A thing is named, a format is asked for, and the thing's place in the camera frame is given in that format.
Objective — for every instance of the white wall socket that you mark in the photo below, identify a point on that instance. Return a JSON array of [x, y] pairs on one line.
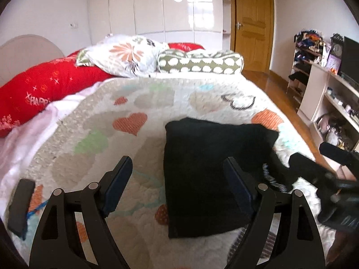
[[73, 25]]

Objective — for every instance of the glossy white wardrobe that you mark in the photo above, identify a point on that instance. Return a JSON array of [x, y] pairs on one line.
[[154, 5]]

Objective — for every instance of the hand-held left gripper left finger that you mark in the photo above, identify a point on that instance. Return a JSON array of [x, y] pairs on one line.
[[117, 185]]

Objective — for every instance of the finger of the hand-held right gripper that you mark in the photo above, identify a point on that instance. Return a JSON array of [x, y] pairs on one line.
[[339, 157], [311, 169]]

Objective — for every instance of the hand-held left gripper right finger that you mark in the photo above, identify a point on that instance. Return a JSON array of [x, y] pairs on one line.
[[238, 185]]

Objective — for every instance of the black television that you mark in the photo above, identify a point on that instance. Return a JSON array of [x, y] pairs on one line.
[[350, 58]]

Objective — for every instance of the black pants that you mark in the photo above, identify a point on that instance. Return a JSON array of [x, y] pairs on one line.
[[202, 168]]

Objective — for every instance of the wooden door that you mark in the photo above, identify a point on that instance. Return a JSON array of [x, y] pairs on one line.
[[252, 28]]

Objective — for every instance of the red bolster pillow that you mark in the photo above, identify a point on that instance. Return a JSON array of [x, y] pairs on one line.
[[50, 84]]

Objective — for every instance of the green white-spotted bolster pillow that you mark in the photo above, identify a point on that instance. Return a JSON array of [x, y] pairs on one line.
[[202, 63]]

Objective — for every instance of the pale pink blanket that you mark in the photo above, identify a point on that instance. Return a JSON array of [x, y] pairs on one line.
[[28, 140]]

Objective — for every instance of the rounded beige headboard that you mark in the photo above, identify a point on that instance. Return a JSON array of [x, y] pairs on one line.
[[28, 50]]

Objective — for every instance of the white shelf cabinet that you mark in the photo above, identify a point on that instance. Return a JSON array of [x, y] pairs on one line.
[[315, 89]]

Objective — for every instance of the ornate black clock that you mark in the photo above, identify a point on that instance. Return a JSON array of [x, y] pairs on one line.
[[337, 49]]

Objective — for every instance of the floral white pillow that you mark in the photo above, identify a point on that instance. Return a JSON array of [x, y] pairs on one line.
[[126, 53]]

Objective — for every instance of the shoe rack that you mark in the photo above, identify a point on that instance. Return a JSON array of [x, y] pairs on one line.
[[303, 61]]

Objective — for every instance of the heart-patterned quilt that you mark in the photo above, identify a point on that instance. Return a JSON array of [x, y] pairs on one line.
[[112, 145]]

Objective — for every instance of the purple box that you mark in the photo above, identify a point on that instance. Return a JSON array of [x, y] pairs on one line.
[[333, 64]]

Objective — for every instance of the black smartphone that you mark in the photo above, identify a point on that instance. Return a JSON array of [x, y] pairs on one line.
[[21, 204]]

